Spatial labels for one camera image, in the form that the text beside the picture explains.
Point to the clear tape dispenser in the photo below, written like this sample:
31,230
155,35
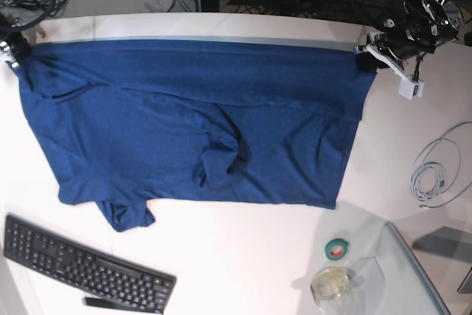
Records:
332,292

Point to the dark blue t-shirt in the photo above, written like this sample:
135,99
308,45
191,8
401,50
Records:
125,122

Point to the green tape roll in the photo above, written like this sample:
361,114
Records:
336,249

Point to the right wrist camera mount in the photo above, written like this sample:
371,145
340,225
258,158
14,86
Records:
7,55

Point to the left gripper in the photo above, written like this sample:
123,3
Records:
400,43

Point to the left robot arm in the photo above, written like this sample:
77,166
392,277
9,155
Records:
442,13

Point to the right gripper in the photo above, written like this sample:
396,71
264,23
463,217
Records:
19,45

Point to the black computer keyboard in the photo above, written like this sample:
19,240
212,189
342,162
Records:
110,281

